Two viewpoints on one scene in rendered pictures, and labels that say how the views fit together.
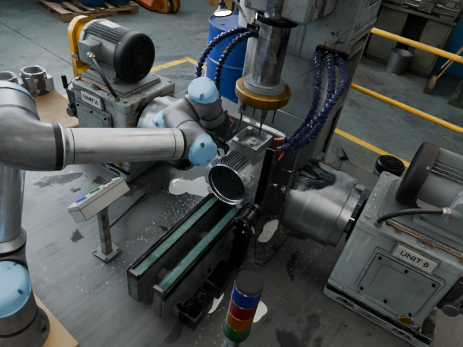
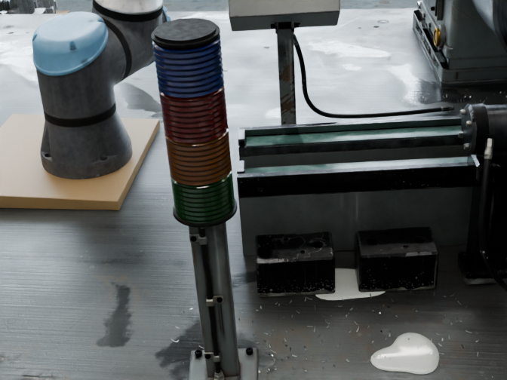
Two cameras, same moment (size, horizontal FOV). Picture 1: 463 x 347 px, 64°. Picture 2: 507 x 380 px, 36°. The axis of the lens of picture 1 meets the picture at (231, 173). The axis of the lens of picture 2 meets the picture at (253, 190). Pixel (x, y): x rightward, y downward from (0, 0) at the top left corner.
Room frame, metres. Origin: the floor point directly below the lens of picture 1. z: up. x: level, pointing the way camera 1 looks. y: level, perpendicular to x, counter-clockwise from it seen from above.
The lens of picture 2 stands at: (0.23, -0.70, 1.46)
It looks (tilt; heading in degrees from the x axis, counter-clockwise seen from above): 32 degrees down; 66
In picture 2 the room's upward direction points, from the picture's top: 4 degrees counter-clockwise
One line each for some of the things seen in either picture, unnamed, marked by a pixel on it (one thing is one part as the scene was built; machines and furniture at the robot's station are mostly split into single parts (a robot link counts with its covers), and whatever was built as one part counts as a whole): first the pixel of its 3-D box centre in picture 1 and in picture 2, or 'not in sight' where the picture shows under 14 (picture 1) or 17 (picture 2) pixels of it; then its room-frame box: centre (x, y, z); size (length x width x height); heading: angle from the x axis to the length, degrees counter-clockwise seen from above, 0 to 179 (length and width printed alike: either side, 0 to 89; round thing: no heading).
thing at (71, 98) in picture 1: (76, 96); not in sight; (1.30, 0.67, 1.07); 0.08 x 0.07 x 0.20; 154
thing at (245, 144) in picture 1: (251, 145); not in sight; (1.10, -0.05, 1.11); 0.12 x 0.11 x 0.07; 153
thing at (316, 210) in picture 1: (329, 206); not in sight; (0.93, -0.34, 1.04); 0.41 x 0.25 x 0.25; 64
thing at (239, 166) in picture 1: (241, 171); not in sight; (1.06, -0.03, 1.02); 0.20 x 0.19 x 0.19; 153
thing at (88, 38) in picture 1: (106, 79); not in sight; (1.32, 0.55, 1.16); 0.33 x 0.26 x 0.42; 64
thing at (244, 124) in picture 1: (260, 160); not in sight; (1.21, -0.11, 0.97); 0.30 x 0.11 x 0.34; 64
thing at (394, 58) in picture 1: (397, 61); not in sight; (5.19, -2.00, 0.14); 0.30 x 0.30 x 0.27
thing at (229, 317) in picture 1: (240, 313); (198, 149); (0.45, -0.07, 1.10); 0.06 x 0.06 x 0.04
